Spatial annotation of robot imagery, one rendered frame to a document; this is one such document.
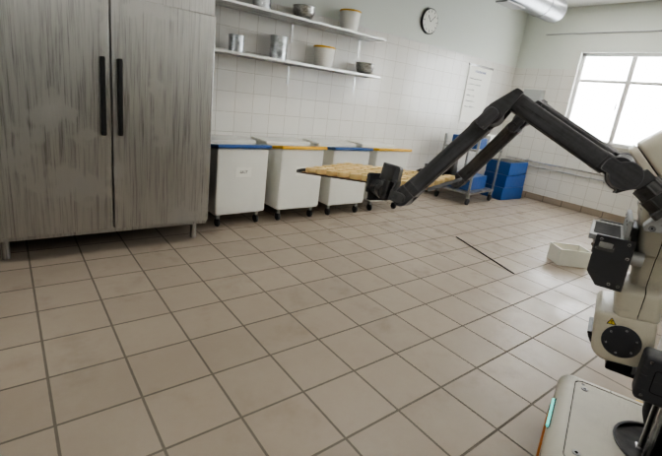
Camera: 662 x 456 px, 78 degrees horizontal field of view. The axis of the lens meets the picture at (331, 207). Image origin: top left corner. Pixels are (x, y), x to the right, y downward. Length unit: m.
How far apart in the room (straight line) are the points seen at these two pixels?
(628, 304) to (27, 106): 3.11
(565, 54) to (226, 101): 5.39
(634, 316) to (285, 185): 3.17
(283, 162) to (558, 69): 5.10
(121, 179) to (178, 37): 1.07
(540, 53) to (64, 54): 6.75
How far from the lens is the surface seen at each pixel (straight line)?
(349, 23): 4.91
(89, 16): 3.15
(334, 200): 4.51
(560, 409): 1.90
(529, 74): 7.95
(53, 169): 3.18
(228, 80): 4.40
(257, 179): 3.93
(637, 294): 1.57
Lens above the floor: 1.29
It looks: 15 degrees down
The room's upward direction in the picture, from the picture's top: 7 degrees clockwise
